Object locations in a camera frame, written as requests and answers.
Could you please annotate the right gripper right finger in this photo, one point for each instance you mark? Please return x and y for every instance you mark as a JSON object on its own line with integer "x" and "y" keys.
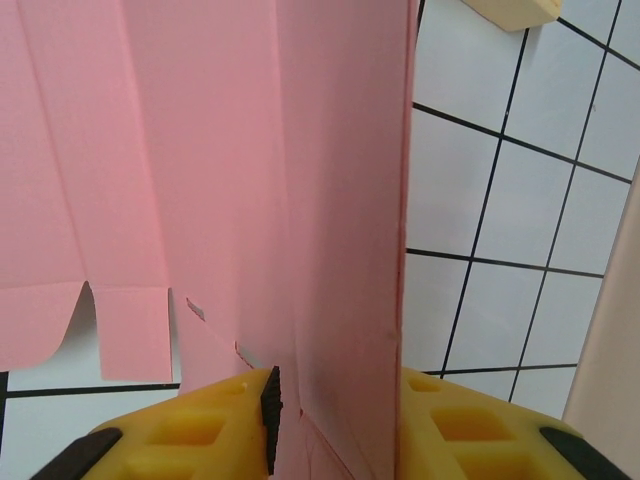
{"x": 475, "y": 435}

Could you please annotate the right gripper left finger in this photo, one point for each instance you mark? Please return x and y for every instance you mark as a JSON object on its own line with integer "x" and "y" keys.
{"x": 200, "y": 430}

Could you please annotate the pink paper box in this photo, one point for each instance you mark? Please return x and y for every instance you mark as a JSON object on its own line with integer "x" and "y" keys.
{"x": 225, "y": 150}

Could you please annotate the yellow paper box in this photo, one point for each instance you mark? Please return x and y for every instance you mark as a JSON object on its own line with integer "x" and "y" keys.
{"x": 515, "y": 12}

